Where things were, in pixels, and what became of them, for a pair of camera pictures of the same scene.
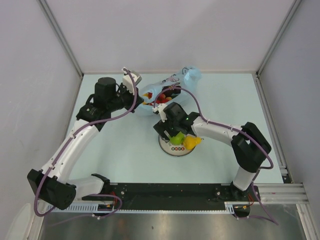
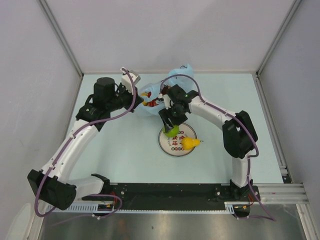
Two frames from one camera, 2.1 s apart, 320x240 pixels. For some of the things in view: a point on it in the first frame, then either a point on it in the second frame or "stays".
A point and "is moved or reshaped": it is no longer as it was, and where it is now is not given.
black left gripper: (122, 88) stays
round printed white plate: (173, 149) stays
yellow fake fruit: (190, 142) stays
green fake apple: (177, 140) is moved or reshaped
